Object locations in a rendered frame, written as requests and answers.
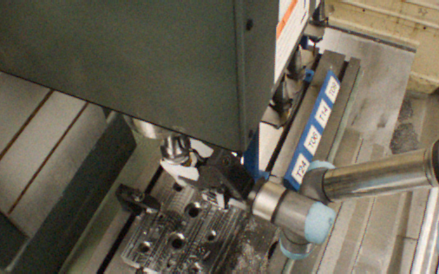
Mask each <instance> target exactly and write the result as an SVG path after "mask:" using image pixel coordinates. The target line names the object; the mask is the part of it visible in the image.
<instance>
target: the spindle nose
mask: <svg viewBox="0 0 439 274"><path fill-rule="evenodd" d="M123 116H124V119H125V121H126V123H127V124H128V125H129V126H130V127H131V128H132V129H133V130H134V131H135V132H137V133H138V134H141V135H144V136H146V137H149V138H155V139H166V138H172V137H175V136H178V135H180V134H177V133H176V132H173V131H170V130H165V129H163V128H160V127H157V126H154V125H151V124H148V123H146V122H144V121H140V120H137V119H135V118H133V117H130V116H127V115H123Z"/></svg>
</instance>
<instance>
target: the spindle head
mask: <svg viewBox="0 0 439 274"><path fill-rule="evenodd" d="M316 1H317V0H310V2H309V8H308V18H307V19H306V21H305V24H304V27H303V28H302V30H301V32H300V33H299V35H298V39H297V41H296V42H295V44H294V46H293V48H292V52H291V53H290V55H289V56H288V58H287V60H286V62H285V65H284V67H283V69H282V71H281V73H280V75H279V77H278V79H277V80H276V81H275V83H274V72H275V57H276V43H277V37H276V28H277V26H278V24H279V22H280V21H279V9H278V7H279V0H0V71H1V72H3V73H5V74H9V75H12V76H15V77H16V78H21V79H24V80H25V81H27V82H33V83H35V84H37V85H39V86H42V87H46V88H50V89H52V90H54V91H56V92H61V93H63V94H66V95H69V96H72V97H73V98H78V99H80V100H83V101H86V102H89V103H92V104H94V105H96V106H100V107H103V108H106V109H109V110H112V111H115V112H116V113H118V114H123V115H127V116H130V117H133V118H135V119H137V120H140V121H144V122H146V123H148V124H151V125H154V126H157V127H160V128H163V129H165V130H170V131H173V132H176V133H177V134H182V135H185V136H187V137H189V138H192V139H195V140H198V141H201V142H204V143H206V144H209V145H211V146H214V147H218V148H221V149H223V150H226V151H228V152H231V153H237V154H242V153H243V152H244V151H245V150H246V149H247V147H248V145H249V143H250V141H251V139H252V137H253V135H254V133H255V131H256V129H257V128H258V126H259V123H260V122H261V120H262V118H263V114H264V112H265V110H266V109H267V107H268V105H269V103H270V101H271V99H272V97H273V95H274V93H275V92H276V88H277V86H278V84H279V82H280V80H281V79H282V77H283V75H284V73H285V69H286V68H287V66H288V64H289V62H290V60H291V58H292V57H293V53H294V51H295V49H296V48H297V46H298V44H299V40H300V39H301V37H302V35H303V34H304V32H305V28H306V26H307V25H308V23H309V21H310V19H311V16H312V14H313V13H314V11H315V8H316Z"/></svg>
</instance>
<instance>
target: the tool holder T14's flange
mask: <svg viewBox="0 0 439 274"><path fill-rule="evenodd" d="M183 137H184V139H185V141H186V143H187V147H186V149H185V150H184V152H181V153H178V154H170V153H168V152H167V151H166V150H165V148H164V146H161V155H162V158H163V159H164V161H166V163H168V164H170V165H173V166H178V165H181V164H184V163H186V162H187V161H188V160H189V157H187V156H188V152H193V149H192V144H191V141H190V139H189V138H188V137H187V136H185V135H183Z"/></svg>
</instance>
